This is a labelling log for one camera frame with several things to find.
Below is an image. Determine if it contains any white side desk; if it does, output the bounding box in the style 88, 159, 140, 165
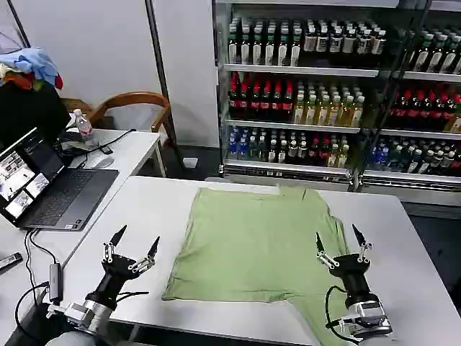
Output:
0, 128, 162, 346

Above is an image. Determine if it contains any grey usb hub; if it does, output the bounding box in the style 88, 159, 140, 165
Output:
48, 263, 63, 302

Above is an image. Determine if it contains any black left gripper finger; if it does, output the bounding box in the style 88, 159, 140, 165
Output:
127, 236, 161, 273
102, 225, 128, 263

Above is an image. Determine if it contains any small black flat device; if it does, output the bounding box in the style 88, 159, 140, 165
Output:
0, 253, 23, 270

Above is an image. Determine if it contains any brown wooden chair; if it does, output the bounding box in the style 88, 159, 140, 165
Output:
59, 92, 172, 145

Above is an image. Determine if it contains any dark grey laptop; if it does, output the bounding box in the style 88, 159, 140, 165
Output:
0, 126, 120, 231

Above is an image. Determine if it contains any black laptop cable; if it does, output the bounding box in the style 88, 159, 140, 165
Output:
23, 228, 58, 268

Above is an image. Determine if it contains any long black metal pole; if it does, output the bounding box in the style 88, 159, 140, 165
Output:
145, 0, 185, 169

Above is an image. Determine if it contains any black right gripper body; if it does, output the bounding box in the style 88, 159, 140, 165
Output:
330, 253, 375, 301

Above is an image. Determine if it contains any clear plastic water bottle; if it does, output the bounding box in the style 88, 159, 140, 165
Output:
73, 108, 95, 148

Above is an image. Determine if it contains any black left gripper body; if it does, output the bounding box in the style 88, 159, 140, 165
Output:
87, 253, 140, 309

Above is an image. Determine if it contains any black hub cable loop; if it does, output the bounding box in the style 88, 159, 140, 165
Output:
13, 281, 55, 342

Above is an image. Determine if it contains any large black box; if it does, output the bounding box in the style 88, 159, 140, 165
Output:
0, 82, 71, 152

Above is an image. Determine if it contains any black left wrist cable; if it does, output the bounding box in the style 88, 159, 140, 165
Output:
114, 290, 151, 304

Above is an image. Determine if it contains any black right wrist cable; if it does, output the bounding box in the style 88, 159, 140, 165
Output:
323, 285, 357, 342

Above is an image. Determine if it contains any glass-door shelf of bottles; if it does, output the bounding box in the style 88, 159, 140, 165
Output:
212, 0, 385, 183

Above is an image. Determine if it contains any dark bundled cloth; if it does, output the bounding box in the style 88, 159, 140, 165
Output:
57, 131, 91, 156

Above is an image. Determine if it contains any pile of colourful clothes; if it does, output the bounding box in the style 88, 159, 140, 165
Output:
0, 45, 64, 91

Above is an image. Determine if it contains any light green shirt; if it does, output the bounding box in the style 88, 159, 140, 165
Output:
161, 183, 356, 346

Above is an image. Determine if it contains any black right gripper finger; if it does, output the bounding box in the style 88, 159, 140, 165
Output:
315, 231, 340, 270
352, 223, 373, 262

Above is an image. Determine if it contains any grey computer mouse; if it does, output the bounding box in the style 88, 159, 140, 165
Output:
86, 157, 114, 169

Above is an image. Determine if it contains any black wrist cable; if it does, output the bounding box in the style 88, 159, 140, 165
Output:
323, 285, 357, 342
114, 290, 151, 304

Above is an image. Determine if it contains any steel shelf of bottles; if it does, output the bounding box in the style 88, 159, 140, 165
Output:
359, 0, 461, 205

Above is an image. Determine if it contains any thin black desk cable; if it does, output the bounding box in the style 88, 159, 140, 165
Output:
77, 128, 136, 169

